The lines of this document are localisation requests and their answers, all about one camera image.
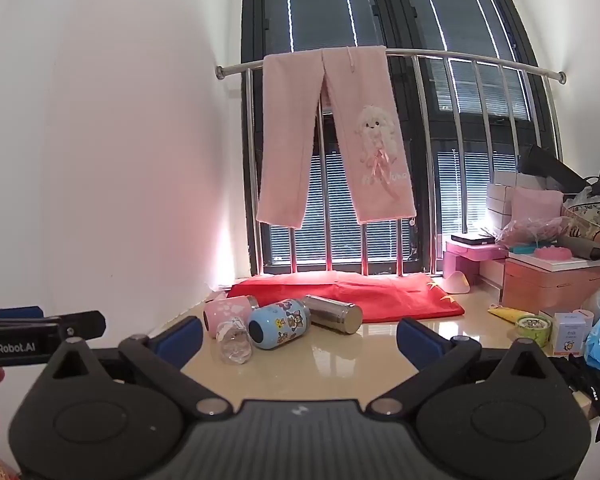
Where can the pink cellophane wrap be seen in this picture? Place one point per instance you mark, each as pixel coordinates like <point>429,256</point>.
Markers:
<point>522,232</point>

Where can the pale pink bowl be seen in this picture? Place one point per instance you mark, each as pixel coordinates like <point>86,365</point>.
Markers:
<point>455,283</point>

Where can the green round tin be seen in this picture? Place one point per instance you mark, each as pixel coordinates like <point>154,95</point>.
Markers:
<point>532,331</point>

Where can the stainless steel cup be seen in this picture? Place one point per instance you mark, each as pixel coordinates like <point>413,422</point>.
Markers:
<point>330,313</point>

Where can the pink cup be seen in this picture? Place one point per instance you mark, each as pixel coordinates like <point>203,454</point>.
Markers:
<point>225,312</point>

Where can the black window frame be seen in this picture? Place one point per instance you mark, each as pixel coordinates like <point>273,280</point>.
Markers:
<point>391,10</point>

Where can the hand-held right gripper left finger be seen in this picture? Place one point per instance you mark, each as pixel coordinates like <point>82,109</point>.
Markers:
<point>179,341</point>

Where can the blue cartoon cup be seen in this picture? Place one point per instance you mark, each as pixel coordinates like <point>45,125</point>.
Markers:
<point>280,322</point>

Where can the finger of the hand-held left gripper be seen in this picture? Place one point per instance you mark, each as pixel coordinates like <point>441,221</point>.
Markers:
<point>20,312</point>
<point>85,325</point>

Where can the small white cartoon box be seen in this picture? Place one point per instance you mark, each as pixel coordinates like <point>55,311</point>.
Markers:
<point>570,335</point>

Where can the pink pants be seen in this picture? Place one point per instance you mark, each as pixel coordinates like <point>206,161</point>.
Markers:
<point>285,135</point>

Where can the red cloth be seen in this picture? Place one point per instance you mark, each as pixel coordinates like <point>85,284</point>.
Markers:
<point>380,295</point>

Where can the pink small shelf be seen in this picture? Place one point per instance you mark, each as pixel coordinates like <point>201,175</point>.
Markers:
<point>472,253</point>

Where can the black bag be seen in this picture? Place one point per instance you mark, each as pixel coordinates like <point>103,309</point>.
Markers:
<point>545,167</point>

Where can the large pink storage box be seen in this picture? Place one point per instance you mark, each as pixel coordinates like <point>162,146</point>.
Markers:
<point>550,285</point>

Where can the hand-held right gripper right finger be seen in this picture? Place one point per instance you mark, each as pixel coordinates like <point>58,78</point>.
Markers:
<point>420,342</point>

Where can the stack of white boxes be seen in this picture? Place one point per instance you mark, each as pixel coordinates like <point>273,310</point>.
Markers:
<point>500,205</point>

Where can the black glove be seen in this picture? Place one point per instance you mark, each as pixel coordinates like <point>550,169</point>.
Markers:
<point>587,385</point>

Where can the yellow tube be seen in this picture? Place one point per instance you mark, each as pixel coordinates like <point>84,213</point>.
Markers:
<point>505,312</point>

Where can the metal window railing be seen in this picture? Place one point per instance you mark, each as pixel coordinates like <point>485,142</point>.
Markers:
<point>240,65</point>

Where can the clear plastic cup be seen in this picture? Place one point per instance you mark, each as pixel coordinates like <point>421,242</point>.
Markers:
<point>233,343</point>

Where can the flat black box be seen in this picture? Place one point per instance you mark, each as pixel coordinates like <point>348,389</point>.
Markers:
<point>472,238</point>

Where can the patterned handbag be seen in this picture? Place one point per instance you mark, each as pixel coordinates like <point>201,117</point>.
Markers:
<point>592,215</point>

